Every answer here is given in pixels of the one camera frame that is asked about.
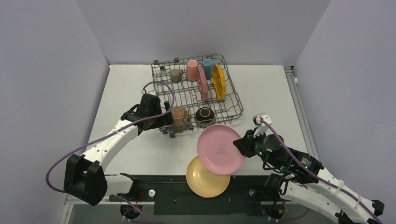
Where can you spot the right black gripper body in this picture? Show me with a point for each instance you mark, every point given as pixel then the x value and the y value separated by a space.
pixel 245 146

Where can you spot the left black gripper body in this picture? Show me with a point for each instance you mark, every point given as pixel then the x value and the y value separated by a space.
pixel 155 123

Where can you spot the brown speckled cream bowl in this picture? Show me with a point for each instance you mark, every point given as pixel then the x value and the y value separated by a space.
pixel 181 119

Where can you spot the pink plate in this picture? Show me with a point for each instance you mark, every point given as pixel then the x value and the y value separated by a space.
pixel 216 150

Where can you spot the dark patterned cream bowl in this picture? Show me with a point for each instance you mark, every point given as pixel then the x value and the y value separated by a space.
pixel 205 117

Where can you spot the grey ceramic mug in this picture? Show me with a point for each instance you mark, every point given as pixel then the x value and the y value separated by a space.
pixel 176 75

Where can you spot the grey wire dish rack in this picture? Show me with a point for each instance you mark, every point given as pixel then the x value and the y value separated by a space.
pixel 188 96

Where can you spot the maroon polka dot plate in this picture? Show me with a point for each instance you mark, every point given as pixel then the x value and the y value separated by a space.
pixel 202 84

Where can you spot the cream bottom plate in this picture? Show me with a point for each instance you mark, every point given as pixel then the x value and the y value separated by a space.
pixel 203 182

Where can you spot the pink cup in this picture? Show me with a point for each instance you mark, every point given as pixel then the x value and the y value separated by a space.
pixel 192 70

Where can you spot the yellow polka dot plate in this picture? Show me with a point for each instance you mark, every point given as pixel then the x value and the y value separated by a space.
pixel 219 82

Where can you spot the blue mug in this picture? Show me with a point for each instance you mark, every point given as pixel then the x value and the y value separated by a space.
pixel 207 66

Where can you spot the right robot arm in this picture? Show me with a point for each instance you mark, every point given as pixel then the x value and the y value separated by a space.
pixel 300 178

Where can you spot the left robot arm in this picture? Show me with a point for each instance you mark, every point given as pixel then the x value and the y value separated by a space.
pixel 85 176

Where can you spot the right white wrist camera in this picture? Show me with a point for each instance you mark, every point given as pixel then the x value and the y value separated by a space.
pixel 262 121

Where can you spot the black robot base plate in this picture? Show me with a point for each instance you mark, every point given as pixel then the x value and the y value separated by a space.
pixel 171 195

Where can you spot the aluminium rail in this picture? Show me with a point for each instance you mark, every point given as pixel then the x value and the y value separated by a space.
pixel 302 118

